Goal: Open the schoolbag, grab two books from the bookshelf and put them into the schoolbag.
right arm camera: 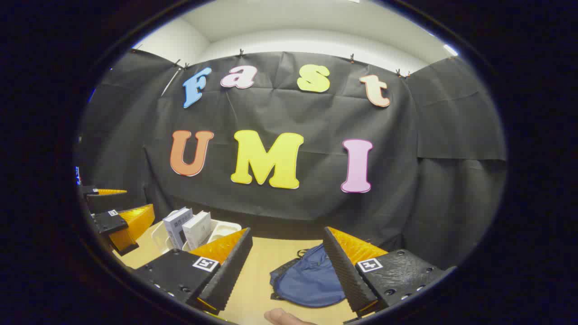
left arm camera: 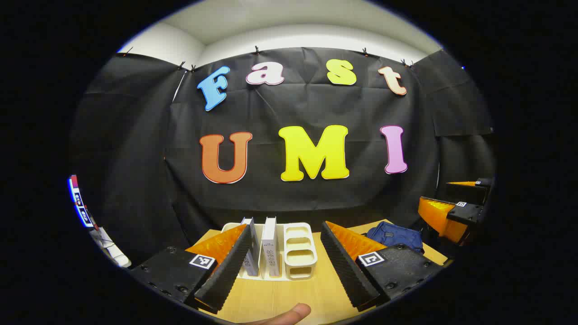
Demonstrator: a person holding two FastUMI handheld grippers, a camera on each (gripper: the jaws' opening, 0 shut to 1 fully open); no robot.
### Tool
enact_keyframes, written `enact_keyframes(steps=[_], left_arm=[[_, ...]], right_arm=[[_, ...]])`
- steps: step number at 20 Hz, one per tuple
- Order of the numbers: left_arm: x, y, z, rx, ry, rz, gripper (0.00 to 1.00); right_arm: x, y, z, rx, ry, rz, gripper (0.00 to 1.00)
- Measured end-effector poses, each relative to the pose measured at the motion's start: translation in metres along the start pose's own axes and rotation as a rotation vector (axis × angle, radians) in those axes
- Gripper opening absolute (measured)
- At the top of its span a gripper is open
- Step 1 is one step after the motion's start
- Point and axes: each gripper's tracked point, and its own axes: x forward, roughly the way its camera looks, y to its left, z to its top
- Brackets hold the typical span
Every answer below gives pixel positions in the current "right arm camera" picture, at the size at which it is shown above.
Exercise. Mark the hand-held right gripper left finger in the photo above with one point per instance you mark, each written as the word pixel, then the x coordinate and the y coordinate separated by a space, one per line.
pixel 230 275

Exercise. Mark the white cover book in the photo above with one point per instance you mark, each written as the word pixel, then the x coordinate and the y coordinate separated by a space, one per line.
pixel 196 230

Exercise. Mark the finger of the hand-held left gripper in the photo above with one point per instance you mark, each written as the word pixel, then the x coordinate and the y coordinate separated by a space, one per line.
pixel 97 192
pixel 131 225

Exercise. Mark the white bookshelf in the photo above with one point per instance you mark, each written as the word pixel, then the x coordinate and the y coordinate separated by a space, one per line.
pixel 226 228

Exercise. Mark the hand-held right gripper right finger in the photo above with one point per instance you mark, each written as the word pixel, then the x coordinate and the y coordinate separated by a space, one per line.
pixel 345 271

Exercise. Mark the grey cover book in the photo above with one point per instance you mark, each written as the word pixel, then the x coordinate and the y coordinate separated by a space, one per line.
pixel 175 225

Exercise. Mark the black backdrop cloth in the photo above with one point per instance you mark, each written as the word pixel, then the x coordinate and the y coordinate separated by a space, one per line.
pixel 293 113

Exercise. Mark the blue schoolbag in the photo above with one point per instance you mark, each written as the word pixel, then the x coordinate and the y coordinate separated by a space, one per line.
pixel 307 282

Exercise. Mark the computer monitor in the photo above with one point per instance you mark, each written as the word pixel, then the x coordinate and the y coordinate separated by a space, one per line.
pixel 77 175

